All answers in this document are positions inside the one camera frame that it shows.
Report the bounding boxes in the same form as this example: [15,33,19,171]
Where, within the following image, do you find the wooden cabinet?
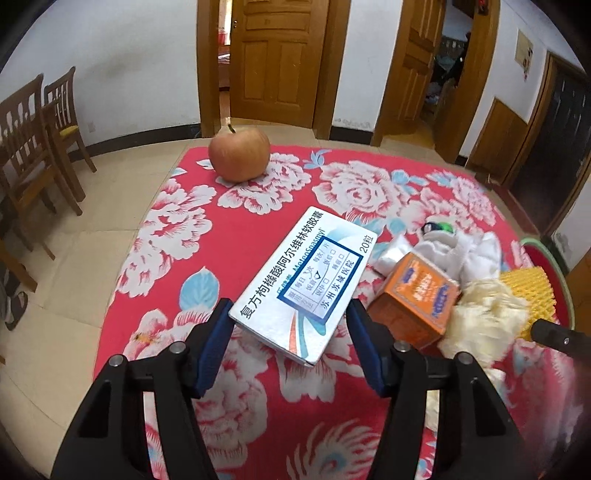
[566,254,591,333]

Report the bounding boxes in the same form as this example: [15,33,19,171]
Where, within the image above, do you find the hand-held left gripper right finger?
[346,299,532,480]

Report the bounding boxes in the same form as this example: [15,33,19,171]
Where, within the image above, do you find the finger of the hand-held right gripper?
[530,318,588,359]

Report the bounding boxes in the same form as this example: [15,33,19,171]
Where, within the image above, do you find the white crumpled cloth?
[413,228,502,289]

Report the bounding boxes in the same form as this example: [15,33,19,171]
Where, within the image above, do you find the red floral tablecloth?
[95,143,587,480]

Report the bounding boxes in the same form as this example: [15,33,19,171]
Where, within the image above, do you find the yellow foam fruit net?
[499,267,557,340]

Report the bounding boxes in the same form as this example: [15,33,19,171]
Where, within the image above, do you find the small wooden wall hatch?
[468,98,529,171]

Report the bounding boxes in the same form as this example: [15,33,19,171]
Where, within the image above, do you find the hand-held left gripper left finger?
[51,298,236,480]

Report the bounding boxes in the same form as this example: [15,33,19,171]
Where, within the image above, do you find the white medicine box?
[228,206,378,367]

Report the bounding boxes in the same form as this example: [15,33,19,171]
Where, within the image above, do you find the beige wall panel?
[515,30,534,81]

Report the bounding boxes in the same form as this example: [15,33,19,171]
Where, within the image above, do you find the silver foil packet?
[373,236,414,278]

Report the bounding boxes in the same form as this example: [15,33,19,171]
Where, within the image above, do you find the open panelled wooden door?
[392,0,446,134]

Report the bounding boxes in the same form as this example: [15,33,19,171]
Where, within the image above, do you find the red-orange apple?
[209,124,271,182]

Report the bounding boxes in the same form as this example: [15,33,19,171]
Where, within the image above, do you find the dark metal door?
[508,60,591,232]

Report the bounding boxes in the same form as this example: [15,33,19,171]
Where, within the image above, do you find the wooden chair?
[0,74,84,217]
[44,67,98,174]

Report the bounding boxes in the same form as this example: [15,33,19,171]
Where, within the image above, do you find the red stool green rim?
[519,236,575,330]

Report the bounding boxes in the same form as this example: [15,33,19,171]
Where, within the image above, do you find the orange cardboard box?
[367,253,461,349]

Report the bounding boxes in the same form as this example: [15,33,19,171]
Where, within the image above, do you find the cream fluffy wad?
[438,279,529,365]

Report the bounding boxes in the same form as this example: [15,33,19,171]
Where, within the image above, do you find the dark slippers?
[0,268,28,330]

